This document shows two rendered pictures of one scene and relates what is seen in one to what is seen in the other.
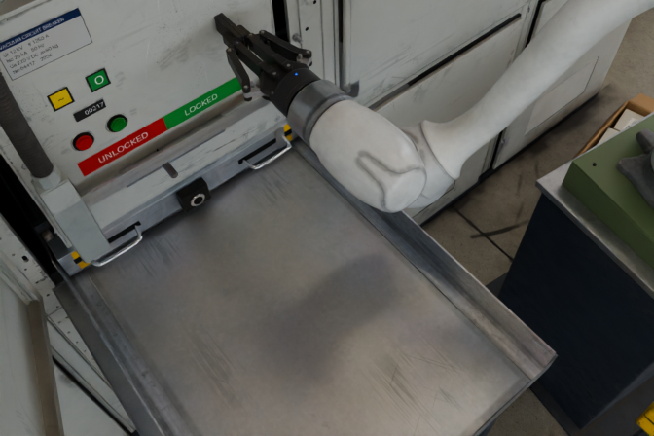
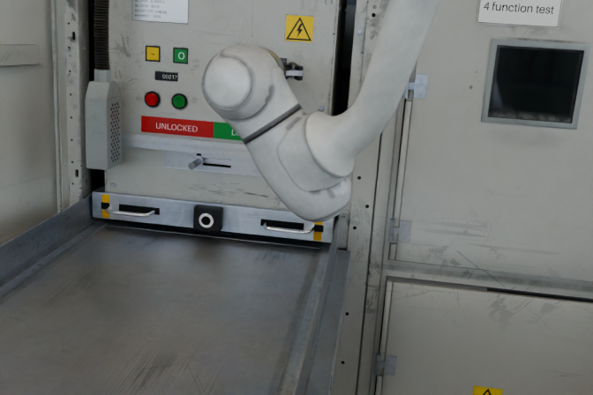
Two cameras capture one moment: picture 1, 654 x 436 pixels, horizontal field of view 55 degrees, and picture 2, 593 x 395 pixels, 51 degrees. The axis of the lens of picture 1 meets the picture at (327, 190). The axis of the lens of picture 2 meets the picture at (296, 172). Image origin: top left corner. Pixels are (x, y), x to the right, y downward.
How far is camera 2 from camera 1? 94 cm
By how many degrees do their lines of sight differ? 53
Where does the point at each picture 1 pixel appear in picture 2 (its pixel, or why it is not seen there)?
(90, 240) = (96, 145)
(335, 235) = (266, 291)
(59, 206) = (92, 95)
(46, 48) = (159, 10)
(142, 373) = (40, 264)
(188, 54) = not seen: hidden behind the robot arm
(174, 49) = not seen: hidden behind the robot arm
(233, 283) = (159, 270)
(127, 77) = (199, 67)
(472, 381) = not seen: outside the picture
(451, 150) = (323, 126)
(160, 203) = (181, 205)
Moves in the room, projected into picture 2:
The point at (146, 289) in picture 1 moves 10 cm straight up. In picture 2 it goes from (114, 245) to (114, 199)
